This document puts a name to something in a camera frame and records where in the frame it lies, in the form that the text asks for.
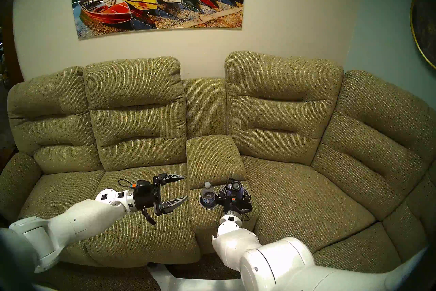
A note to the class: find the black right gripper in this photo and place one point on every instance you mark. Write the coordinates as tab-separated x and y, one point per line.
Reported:
238	206

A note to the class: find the purple metal flask bottle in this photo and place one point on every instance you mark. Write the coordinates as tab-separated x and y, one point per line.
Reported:
235	186

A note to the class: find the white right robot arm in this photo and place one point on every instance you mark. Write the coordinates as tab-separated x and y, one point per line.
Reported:
279	263

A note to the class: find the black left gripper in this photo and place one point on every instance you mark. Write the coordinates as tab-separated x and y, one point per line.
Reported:
144	196

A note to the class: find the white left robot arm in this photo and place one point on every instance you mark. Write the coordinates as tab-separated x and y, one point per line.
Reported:
85	215

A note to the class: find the black metal-rimmed cup holder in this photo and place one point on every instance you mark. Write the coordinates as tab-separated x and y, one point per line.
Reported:
204	208

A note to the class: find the clear plastic water bottle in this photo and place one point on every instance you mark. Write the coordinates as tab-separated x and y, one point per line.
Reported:
208	196

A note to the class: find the olive green fabric sofa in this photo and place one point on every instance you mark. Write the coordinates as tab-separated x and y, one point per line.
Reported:
136	116

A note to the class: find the olive sofa console armrest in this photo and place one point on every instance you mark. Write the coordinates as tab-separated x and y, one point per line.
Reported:
214	160

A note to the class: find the round gold-rimmed wall clock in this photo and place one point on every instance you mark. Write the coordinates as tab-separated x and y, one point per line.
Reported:
424	27

